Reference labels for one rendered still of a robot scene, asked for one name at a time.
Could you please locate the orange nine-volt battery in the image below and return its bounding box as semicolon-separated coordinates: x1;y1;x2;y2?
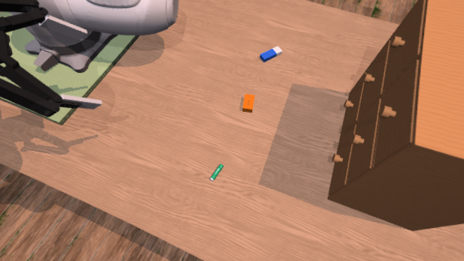
243;94;255;113

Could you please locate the brown wooden chest of drawers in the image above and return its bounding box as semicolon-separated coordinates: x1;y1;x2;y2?
327;0;464;231

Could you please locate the blue and white eraser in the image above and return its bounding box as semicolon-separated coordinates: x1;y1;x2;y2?
260;46;282;62

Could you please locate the green aaa battery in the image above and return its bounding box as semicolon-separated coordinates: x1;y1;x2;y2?
210;164;224;181

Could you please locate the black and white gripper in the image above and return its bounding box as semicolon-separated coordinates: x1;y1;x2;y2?
0;0;102;117

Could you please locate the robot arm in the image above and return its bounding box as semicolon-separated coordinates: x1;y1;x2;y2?
25;0;179;73

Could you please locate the brown wooden drawer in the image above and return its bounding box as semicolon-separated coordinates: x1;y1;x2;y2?
359;44;390;117
374;62;419;166
329;125;356;196
340;75;365;138
384;0;426;90
348;100;381;183

